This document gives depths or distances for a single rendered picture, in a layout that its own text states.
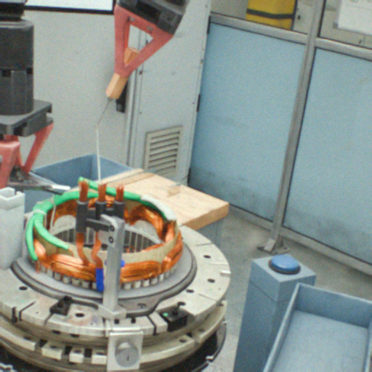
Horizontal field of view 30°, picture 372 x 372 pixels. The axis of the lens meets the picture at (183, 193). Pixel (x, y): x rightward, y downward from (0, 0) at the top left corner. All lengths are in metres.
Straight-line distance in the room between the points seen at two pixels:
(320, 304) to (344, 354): 0.09
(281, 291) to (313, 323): 0.10
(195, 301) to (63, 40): 2.69
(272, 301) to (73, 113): 2.49
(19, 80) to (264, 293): 0.48
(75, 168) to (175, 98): 2.06
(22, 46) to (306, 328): 0.50
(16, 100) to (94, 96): 2.45
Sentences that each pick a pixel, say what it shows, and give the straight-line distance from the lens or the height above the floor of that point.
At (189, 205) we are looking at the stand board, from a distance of 1.14.
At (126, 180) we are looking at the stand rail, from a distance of 1.19.
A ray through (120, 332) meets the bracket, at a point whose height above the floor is 1.09.
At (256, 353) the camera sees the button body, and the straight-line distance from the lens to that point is 1.10.
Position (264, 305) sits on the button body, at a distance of 1.06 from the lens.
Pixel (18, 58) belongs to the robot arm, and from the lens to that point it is 0.83.
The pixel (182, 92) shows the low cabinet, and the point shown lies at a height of 0.71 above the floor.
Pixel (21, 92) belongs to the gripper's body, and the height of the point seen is 1.29.
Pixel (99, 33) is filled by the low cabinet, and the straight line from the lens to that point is 3.23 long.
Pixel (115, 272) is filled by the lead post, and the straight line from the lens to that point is 0.73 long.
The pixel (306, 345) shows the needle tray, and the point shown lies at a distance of 0.90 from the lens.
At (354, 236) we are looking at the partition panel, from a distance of 3.27.
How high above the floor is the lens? 1.50
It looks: 22 degrees down
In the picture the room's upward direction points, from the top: 7 degrees clockwise
